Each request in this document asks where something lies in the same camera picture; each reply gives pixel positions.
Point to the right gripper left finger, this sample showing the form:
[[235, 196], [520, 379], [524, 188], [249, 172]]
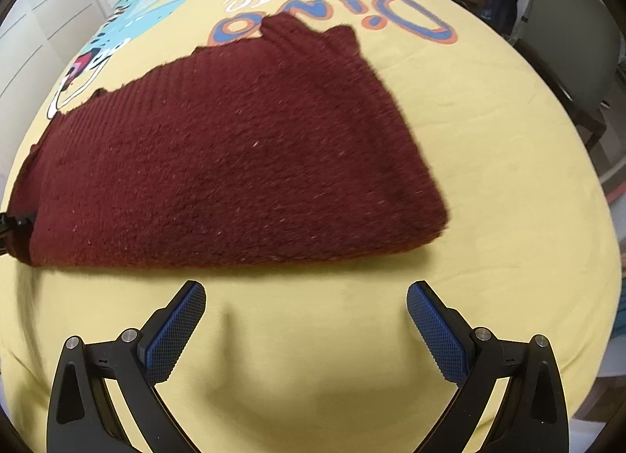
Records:
[[81, 415]]

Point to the dark hanging tote bag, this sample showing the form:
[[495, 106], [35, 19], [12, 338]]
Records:
[[500, 15]]

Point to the yellow dinosaur print bedspread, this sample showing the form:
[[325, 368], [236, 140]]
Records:
[[322, 356]]

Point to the white wardrobe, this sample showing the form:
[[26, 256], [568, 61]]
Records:
[[47, 48]]

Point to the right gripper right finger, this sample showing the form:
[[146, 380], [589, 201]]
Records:
[[532, 416]]

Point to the grey green chair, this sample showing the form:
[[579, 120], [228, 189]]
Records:
[[574, 46]]

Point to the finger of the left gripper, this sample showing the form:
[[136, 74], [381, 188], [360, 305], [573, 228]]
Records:
[[10, 225]]

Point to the dark red knit sweater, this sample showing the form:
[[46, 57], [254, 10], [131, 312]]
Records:
[[280, 148]]

